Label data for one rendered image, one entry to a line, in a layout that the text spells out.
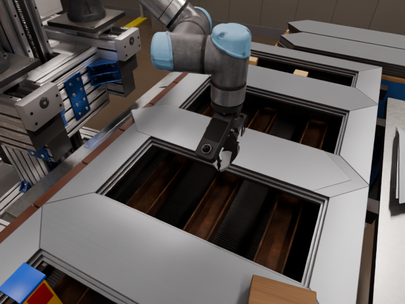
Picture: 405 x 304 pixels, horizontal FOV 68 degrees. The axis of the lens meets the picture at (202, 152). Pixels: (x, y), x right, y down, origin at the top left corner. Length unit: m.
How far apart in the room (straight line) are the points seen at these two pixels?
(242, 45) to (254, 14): 3.46
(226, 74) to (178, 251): 0.40
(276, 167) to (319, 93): 0.47
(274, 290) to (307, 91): 0.84
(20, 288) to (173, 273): 0.29
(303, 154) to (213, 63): 0.48
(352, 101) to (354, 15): 2.72
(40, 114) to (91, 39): 0.48
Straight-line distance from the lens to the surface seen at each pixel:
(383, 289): 0.88
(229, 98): 0.63
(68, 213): 0.83
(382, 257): 0.93
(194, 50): 0.60
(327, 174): 0.92
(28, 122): 1.00
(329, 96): 1.27
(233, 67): 0.59
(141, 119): 1.06
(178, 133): 0.99
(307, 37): 1.77
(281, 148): 0.96
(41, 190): 1.15
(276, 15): 3.99
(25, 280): 0.71
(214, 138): 0.65
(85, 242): 0.76
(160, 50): 0.61
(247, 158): 0.91
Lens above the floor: 1.46
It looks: 42 degrees down
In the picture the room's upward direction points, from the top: 1 degrees clockwise
